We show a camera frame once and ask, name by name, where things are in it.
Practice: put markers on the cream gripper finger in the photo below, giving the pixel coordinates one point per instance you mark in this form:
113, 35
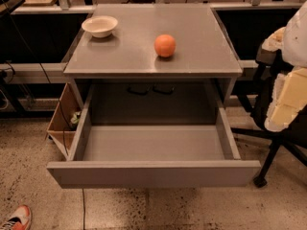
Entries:
289, 97
274, 41

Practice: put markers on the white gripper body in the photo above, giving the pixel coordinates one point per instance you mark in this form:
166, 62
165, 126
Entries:
296, 43

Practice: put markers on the orange fruit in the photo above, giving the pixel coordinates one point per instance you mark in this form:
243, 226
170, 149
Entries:
165, 45

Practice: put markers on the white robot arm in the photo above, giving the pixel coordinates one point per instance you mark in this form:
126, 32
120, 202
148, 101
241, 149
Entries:
293, 51

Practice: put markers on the open grey top drawer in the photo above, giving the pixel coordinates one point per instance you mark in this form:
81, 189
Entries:
172, 135

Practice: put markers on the black office chair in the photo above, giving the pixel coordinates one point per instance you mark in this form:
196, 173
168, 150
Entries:
291, 131

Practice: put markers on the white ceramic bowl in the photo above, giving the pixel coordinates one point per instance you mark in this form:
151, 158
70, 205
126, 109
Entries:
100, 26

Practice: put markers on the cardboard box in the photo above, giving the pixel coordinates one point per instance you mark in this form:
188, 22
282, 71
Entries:
63, 125

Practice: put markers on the orange white sneaker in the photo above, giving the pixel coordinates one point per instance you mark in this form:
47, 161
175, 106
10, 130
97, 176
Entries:
20, 219

